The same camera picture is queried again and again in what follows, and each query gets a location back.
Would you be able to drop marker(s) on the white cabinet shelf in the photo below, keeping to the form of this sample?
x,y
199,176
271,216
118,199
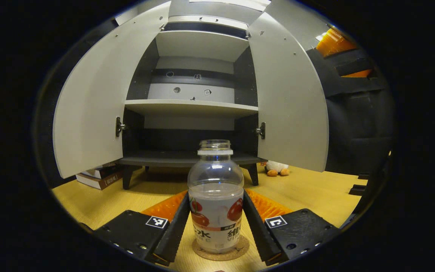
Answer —
x,y
202,45
191,107

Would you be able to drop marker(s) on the plush toy with orange feet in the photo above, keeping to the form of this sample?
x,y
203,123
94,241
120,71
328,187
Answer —
x,y
276,167

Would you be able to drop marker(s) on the black backdrop cloth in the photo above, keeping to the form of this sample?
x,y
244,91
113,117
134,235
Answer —
x,y
357,128

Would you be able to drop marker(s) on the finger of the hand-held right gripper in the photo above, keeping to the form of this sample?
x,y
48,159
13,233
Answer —
x,y
334,43
353,68

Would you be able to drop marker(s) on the round cork coaster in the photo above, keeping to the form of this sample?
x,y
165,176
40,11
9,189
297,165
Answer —
x,y
236,252

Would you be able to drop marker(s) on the grey cabinet door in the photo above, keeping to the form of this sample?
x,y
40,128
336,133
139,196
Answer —
x,y
289,98
93,98

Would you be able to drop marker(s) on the clear bottle with red label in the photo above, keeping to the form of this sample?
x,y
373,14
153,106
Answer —
x,y
215,181

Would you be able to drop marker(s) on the large ceiling light panel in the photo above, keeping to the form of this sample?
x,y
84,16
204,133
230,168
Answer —
x,y
229,2

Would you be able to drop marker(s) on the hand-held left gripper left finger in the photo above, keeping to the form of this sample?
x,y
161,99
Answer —
x,y
174,234

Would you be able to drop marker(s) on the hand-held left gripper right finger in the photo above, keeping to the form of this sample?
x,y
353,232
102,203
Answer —
x,y
257,230

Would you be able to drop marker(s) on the grey white cabinet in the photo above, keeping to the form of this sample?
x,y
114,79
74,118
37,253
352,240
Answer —
x,y
179,141

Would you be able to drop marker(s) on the brown cover book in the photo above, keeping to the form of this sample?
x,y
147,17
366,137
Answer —
x,y
100,182

